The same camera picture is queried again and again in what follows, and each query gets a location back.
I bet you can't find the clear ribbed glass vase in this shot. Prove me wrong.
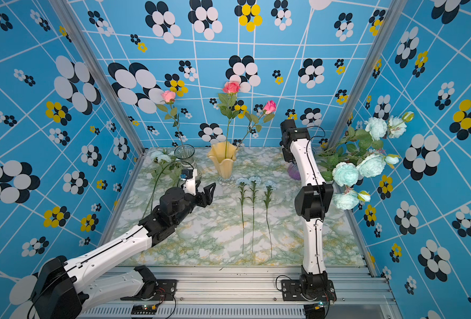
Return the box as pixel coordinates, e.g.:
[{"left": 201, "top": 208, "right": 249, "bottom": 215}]
[{"left": 174, "top": 144, "right": 196, "bottom": 169}]

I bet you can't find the yellow beige vase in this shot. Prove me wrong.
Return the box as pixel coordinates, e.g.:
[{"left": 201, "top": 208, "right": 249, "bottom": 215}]
[{"left": 207, "top": 142, "right": 239, "bottom": 186}]

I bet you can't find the purple tinted glass vase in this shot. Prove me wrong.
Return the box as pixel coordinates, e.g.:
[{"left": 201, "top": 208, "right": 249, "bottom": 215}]
[{"left": 287, "top": 162, "right": 301, "bottom": 181}]

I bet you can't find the light blue peony bouquet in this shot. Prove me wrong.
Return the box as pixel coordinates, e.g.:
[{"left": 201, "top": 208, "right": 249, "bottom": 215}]
[{"left": 320, "top": 112, "right": 415, "bottom": 210}]

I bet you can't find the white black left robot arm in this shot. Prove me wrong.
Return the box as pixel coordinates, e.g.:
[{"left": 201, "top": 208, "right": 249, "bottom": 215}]
[{"left": 25, "top": 179, "right": 216, "bottom": 318}]

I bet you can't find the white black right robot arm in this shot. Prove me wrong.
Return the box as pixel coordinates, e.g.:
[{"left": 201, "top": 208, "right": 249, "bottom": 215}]
[{"left": 280, "top": 120, "right": 336, "bottom": 303}]

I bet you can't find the red rose stem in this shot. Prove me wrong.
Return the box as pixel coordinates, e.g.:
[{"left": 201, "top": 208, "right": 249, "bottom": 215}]
[{"left": 218, "top": 81, "right": 241, "bottom": 137}]

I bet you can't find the small pink rose stem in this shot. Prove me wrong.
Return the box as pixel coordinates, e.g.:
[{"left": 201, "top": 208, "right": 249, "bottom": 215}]
[{"left": 235, "top": 100, "right": 277, "bottom": 148}]

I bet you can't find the green circuit board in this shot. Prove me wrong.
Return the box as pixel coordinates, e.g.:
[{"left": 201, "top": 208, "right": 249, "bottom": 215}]
[{"left": 130, "top": 304, "right": 160, "bottom": 316}]

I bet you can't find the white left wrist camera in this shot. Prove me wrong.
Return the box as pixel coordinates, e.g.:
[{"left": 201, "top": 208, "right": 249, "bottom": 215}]
[{"left": 180, "top": 169, "right": 198, "bottom": 195}]

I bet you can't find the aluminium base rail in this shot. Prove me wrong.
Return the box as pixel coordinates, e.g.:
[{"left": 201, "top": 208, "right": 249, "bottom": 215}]
[{"left": 55, "top": 265, "right": 402, "bottom": 319}]

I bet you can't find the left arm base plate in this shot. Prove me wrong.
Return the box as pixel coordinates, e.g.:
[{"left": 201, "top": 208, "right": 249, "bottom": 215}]
[{"left": 121, "top": 279, "right": 178, "bottom": 302}]

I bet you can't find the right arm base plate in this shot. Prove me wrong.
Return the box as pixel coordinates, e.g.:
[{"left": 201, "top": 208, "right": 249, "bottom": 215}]
[{"left": 278, "top": 279, "right": 337, "bottom": 303}]

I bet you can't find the aluminium frame post right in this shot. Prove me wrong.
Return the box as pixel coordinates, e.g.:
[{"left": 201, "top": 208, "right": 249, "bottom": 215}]
[{"left": 329, "top": 0, "right": 407, "bottom": 148}]

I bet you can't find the aluminium frame post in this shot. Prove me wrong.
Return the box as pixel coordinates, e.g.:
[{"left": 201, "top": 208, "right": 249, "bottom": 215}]
[
  {"left": 50, "top": 1, "right": 145, "bottom": 156},
  {"left": 329, "top": 0, "right": 407, "bottom": 148}
]

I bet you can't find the aluminium frame post left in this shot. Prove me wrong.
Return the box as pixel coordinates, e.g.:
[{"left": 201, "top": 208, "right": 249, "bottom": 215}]
[{"left": 50, "top": 1, "right": 145, "bottom": 156}]

